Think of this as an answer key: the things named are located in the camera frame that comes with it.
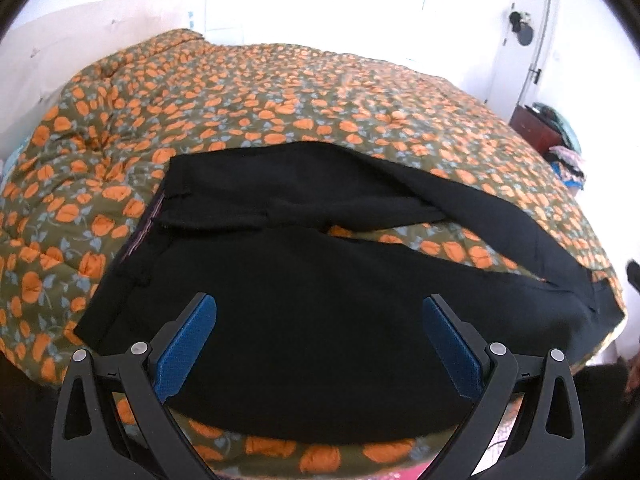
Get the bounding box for white door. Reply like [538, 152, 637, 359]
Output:
[487, 0, 558, 121]

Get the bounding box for black pants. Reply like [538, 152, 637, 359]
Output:
[74, 141, 626, 445]

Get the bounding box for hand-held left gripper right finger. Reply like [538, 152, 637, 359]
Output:
[422, 294, 586, 480]

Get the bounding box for pile of colourful clothes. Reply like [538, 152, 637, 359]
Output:
[547, 145, 586, 191]

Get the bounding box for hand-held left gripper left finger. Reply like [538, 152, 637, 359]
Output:
[50, 292, 218, 480]

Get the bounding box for dark items hanging on door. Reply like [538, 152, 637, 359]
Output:
[509, 10, 535, 46]

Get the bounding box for white headboard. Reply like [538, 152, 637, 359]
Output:
[0, 0, 201, 156]

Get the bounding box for teal cloth bundle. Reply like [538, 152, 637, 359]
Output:
[532, 102, 581, 153]

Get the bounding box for pink patterned rug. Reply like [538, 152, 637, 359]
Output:
[400, 452, 506, 480]

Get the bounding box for orange floral quilt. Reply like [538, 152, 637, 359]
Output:
[0, 29, 626, 478]

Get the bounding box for dark wooden cabinet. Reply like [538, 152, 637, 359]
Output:
[510, 104, 563, 151]

